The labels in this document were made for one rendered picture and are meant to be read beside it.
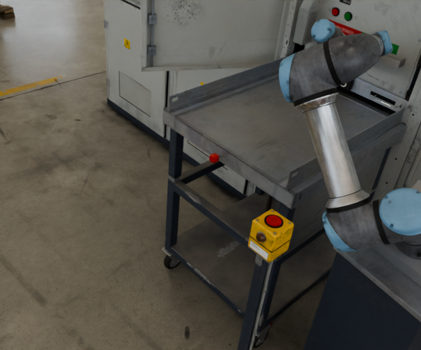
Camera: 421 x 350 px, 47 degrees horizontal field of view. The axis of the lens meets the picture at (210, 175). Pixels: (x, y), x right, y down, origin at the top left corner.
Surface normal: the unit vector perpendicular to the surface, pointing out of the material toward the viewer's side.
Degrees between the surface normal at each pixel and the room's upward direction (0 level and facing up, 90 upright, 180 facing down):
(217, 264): 0
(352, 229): 69
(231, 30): 90
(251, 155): 0
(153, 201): 0
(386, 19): 90
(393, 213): 40
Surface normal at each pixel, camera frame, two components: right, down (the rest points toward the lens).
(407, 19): -0.73, 0.36
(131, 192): 0.09, -0.80
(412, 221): -0.40, -0.39
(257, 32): 0.27, 0.59
